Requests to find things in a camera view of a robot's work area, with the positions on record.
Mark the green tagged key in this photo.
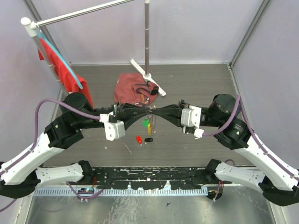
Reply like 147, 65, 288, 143
142, 119, 150, 127

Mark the blue clothes hanger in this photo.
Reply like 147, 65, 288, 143
36, 30, 83, 89

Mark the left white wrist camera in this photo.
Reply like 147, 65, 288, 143
99, 112, 125, 141

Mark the aluminium frame post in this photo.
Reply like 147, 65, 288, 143
22, 0, 71, 63
229, 0, 273, 69

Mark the black tagged key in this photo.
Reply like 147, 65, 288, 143
144, 138, 153, 142

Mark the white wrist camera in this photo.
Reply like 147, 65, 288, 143
99, 112, 125, 141
181, 105, 204, 139

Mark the white metal clothes rack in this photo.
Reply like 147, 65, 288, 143
21, 0, 154, 82

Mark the aluminium frame post left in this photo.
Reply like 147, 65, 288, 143
22, 0, 71, 63

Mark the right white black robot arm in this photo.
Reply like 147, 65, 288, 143
151, 94, 299, 206

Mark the white slotted cable duct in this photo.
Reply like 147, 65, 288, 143
33, 185, 208, 196

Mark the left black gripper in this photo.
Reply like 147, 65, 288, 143
78, 102, 151, 131

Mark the aluminium frame post right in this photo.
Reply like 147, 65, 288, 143
229, 0, 273, 69

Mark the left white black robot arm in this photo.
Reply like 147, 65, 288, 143
0, 92, 150, 199

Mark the red tagged key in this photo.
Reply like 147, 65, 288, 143
136, 135, 142, 145

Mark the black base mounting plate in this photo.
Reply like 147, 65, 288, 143
71, 167, 219, 190

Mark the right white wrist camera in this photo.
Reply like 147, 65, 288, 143
181, 105, 204, 139

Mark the keyring with yellow tag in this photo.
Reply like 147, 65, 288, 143
148, 113, 157, 135

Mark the maroon cloth bag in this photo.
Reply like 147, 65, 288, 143
114, 73, 159, 107

